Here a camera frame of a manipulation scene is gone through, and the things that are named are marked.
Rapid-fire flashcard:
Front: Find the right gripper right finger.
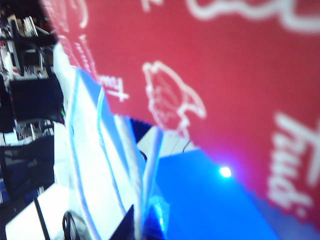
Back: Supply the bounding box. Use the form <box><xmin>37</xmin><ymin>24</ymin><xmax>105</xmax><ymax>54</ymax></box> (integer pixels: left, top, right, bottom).
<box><xmin>146</xmin><ymin>195</ymin><xmax>171</xmax><ymax>240</ymax></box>

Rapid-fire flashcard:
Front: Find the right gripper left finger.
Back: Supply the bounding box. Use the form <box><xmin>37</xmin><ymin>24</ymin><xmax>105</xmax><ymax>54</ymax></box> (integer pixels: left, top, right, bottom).
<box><xmin>116</xmin><ymin>203</ymin><xmax>142</xmax><ymax>240</ymax></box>

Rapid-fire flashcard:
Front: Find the red Trudi paper bag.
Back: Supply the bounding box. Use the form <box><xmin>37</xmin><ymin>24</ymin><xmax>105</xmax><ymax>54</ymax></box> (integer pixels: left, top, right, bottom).
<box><xmin>40</xmin><ymin>0</ymin><xmax>320</xmax><ymax>227</ymax></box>

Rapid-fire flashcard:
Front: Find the white plastic bag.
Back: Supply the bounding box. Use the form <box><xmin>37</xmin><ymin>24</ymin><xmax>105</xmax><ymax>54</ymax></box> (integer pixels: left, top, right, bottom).
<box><xmin>53</xmin><ymin>41</ymin><xmax>164</xmax><ymax>240</ymax></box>

